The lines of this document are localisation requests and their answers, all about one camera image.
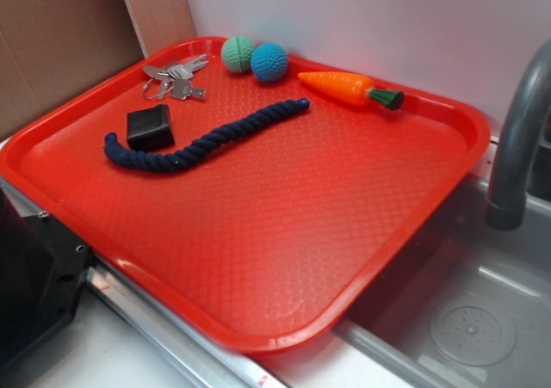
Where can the red plastic tray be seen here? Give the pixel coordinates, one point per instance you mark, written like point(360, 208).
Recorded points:
point(267, 242)

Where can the blue textured ball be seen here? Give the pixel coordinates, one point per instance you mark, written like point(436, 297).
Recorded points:
point(269, 62)

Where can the orange toy carrot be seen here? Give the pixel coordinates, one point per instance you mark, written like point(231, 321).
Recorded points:
point(355, 89)

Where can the green textured ball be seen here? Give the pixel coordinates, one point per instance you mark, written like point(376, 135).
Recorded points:
point(236, 53)

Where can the black leather wallet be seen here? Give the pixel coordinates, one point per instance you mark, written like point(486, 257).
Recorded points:
point(150, 129)

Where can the silver key bunch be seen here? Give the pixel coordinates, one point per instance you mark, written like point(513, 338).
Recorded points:
point(174, 80)

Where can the grey toy sink basin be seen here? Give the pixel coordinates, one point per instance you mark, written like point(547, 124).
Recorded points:
point(462, 304)

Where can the brown cardboard panel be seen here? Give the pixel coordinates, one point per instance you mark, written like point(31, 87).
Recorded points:
point(54, 50)

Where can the grey toy faucet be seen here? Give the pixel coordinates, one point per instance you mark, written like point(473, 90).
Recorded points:
point(522, 162)

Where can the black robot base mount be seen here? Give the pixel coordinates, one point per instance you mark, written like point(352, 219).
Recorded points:
point(43, 268)

